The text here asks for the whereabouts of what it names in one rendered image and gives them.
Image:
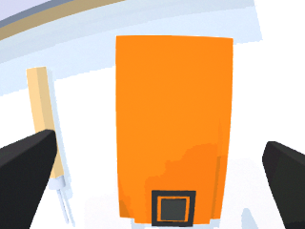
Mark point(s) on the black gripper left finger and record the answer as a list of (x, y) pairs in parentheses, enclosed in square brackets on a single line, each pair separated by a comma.
[(25, 168)]

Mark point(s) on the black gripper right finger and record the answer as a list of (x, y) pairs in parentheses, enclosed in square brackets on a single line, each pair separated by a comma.
[(285, 171)]

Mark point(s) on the lavender-grey panel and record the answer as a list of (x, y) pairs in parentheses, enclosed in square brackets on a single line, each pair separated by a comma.
[(22, 15)]

